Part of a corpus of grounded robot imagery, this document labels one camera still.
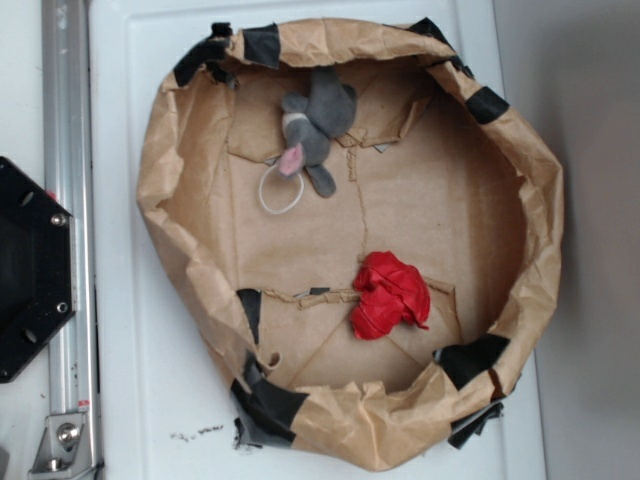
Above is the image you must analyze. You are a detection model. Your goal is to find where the metal corner bracket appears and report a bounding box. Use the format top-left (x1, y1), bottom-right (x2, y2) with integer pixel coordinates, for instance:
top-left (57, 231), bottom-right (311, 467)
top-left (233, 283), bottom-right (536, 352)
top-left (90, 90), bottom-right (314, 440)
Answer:
top-left (28, 412), bottom-right (95, 479)

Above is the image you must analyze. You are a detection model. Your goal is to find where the grey plush mouse toy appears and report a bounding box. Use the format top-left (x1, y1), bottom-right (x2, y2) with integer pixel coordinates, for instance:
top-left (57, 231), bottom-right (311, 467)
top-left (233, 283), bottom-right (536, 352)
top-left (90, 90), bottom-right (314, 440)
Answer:
top-left (277, 66), bottom-right (357, 198)

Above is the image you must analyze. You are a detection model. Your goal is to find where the white rubber band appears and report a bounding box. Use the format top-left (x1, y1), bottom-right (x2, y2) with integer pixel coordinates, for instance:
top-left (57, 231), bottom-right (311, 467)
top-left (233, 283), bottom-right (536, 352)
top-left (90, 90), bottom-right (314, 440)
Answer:
top-left (258, 165), bottom-right (305, 215)

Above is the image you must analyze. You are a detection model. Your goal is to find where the red rock ball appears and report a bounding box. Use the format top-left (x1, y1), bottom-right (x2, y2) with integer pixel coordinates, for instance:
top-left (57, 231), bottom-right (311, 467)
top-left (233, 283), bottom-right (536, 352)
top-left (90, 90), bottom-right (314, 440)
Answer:
top-left (350, 251), bottom-right (431, 340)

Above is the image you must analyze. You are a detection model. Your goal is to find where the aluminium extrusion rail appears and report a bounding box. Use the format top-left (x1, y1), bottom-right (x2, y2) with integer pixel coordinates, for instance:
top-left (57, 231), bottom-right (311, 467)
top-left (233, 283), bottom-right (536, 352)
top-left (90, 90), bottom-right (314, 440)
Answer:
top-left (42, 1), bottom-right (104, 479)

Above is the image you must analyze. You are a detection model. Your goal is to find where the brown paper bag bin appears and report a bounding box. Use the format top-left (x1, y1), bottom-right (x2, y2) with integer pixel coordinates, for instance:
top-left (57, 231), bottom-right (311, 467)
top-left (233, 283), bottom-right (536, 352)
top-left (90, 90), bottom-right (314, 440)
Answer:
top-left (137, 19), bottom-right (564, 471)

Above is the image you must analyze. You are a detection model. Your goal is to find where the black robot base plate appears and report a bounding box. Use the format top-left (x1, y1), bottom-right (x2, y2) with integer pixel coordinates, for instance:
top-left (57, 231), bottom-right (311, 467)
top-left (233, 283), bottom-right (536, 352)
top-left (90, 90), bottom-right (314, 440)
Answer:
top-left (1, 157), bottom-right (75, 384)

